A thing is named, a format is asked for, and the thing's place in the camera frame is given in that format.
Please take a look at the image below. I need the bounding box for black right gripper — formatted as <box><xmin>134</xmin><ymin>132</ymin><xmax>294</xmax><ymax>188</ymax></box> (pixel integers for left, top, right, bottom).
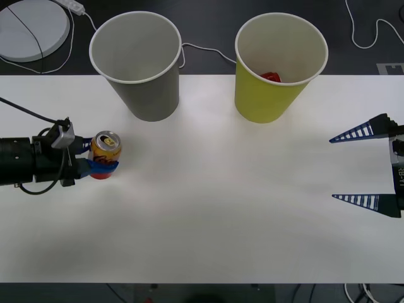
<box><xmin>328</xmin><ymin>113</ymin><xmax>404</xmax><ymax>218</ymax></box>

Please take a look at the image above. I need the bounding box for yellow and red drink can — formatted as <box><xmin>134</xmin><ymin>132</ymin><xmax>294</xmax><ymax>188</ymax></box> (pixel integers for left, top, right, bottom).
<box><xmin>86</xmin><ymin>131</ymin><xmax>122</xmax><ymax>180</ymax></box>

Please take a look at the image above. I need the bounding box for white power strip cable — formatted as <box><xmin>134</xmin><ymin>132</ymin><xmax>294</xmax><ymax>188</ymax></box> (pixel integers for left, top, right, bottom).
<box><xmin>82</xmin><ymin>11</ymin><xmax>237</xmax><ymax>69</ymax></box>

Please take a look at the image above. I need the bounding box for black thin cable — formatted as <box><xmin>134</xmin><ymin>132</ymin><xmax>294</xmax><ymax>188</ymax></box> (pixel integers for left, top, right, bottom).
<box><xmin>6</xmin><ymin>5</ymin><xmax>45</xmax><ymax>75</ymax></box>

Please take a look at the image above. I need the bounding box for round white disc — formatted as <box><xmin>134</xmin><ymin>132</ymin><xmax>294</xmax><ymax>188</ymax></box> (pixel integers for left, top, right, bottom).
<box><xmin>0</xmin><ymin>0</ymin><xmax>71</xmax><ymax>63</ymax></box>

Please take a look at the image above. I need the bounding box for yellow-green plastic bin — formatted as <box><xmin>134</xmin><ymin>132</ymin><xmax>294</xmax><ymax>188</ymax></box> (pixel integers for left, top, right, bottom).
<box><xmin>234</xmin><ymin>12</ymin><xmax>329</xmax><ymax>124</ymax></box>

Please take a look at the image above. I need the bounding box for white thin cable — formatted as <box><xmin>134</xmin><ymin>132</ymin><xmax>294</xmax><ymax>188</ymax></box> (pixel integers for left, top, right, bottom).
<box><xmin>0</xmin><ymin>4</ymin><xmax>76</xmax><ymax>75</ymax></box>

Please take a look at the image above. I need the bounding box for white power strip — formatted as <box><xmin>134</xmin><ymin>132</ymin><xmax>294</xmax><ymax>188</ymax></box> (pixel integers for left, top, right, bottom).
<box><xmin>53</xmin><ymin>0</ymin><xmax>86</xmax><ymax>15</ymax></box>

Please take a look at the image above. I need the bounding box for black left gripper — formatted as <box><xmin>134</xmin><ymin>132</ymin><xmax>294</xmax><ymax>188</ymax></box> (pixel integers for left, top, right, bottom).
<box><xmin>31</xmin><ymin>128</ymin><xmax>120</xmax><ymax>187</ymax></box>

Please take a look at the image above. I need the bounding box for white looping cable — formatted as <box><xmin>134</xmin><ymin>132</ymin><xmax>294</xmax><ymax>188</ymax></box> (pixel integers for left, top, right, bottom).
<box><xmin>345</xmin><ymin>0</ymin><xmax>404</xmax><ymax>50</ymax></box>

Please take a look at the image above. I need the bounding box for grey plastic bin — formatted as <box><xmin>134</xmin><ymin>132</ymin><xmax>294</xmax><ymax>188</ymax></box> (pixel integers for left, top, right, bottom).
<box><xmin>88</xmin><ymin>11</ymin><xmax>183</xmax><ymax>122</ymax></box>

